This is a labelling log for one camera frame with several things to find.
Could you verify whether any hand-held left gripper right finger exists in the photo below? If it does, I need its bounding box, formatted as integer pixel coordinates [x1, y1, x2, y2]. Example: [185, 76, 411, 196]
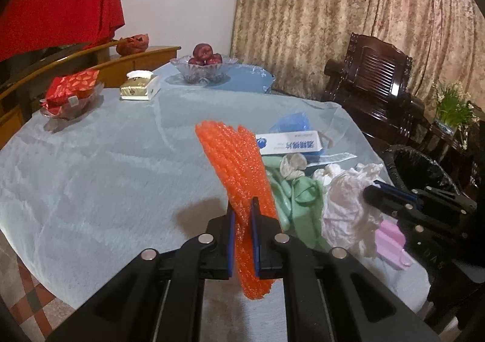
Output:
[251, 196, 444, 342]

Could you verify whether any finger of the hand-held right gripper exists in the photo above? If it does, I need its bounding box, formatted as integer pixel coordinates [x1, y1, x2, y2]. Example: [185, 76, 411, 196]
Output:
[373, 182, 478, 214]
[363, 186, 467, 248]

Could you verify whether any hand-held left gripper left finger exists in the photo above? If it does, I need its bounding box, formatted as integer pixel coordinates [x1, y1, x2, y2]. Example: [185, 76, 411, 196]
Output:
[45, 206, 237, 342]

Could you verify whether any bin with black liner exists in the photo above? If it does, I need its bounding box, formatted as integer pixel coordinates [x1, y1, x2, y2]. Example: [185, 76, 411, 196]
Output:
[383, 144, 465, 199]

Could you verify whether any white tissue paper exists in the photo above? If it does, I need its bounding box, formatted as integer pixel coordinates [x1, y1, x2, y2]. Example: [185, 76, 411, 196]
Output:
[321, 162, 385, 257]

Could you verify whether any orange bubble wrap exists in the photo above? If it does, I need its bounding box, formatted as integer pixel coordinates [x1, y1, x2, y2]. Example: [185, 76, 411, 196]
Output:
[195, 120, 281, 301]

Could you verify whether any blue plastic bag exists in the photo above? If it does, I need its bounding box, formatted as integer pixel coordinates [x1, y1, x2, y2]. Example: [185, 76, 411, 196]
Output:
[269, 112, 334, 155]

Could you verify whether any pink plastic packaging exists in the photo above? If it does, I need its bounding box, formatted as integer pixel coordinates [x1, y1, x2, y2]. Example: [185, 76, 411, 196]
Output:
[375, 219, 413, 271]

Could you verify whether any small white crumpled tissue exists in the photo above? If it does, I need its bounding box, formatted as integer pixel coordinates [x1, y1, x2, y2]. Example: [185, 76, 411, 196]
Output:
[313, 164, 343, 185]

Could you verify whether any clear plastic wrapper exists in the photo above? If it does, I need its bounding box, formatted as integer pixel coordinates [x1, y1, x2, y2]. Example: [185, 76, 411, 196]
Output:
[307, 152, 359, 168]

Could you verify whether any green plastic bag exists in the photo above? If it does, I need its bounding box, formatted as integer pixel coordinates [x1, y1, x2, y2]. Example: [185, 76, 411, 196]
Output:
[263, 156, 330, 252]

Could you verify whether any grey crumpled tissue ball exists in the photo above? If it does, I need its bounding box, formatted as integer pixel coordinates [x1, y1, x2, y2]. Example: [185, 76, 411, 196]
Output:
[279, 154, 307, 180]

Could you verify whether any potted green plant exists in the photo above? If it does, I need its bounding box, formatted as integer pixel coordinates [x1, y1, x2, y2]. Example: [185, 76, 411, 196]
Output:
[432, 81, 480, 149]

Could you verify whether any blue and white carton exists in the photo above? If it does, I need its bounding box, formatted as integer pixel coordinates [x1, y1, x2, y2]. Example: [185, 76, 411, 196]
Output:
[255, 131, 324, 156]

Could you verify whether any dark wooden armchair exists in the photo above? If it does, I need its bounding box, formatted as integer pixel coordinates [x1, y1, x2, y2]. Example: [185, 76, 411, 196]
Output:
[322, 32, 430, 151]

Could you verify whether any pale blue tablecloth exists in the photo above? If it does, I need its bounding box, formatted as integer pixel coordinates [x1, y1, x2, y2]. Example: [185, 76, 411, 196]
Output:
[0, 85, 433, 312]

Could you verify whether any blue table cover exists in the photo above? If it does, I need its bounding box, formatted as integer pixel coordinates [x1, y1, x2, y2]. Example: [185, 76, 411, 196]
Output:
[152, 60, 275, 95]

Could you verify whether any glass fruit bowl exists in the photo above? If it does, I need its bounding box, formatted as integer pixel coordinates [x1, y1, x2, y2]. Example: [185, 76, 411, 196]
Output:
[170, 55, 240, 84]

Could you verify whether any gold and white tissue box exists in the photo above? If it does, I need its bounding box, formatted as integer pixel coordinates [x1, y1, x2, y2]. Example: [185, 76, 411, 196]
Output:
[120, 70, 161, 101]

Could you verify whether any clear glass dish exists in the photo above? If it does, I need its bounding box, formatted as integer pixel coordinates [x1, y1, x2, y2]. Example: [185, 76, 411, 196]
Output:
[40, 81, 105, 121]

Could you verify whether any beige patterned curtain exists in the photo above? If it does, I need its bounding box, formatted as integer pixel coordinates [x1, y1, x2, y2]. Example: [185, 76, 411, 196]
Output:
[230, 0, 485, 108]

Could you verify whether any red plastic bag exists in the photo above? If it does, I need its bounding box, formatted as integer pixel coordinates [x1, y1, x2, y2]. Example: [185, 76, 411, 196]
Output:
[115, 33, 151, 57]

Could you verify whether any red snack packet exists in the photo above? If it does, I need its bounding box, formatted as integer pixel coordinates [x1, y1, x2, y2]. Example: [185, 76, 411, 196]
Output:
[41, 69, 100, 115]

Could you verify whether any black television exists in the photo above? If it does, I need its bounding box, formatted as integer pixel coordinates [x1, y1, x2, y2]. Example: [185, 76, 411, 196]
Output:
[0, 43, 92, 89]

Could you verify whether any red cloth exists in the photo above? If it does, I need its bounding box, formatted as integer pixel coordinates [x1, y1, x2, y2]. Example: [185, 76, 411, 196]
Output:
[0, 0, 125, 62]

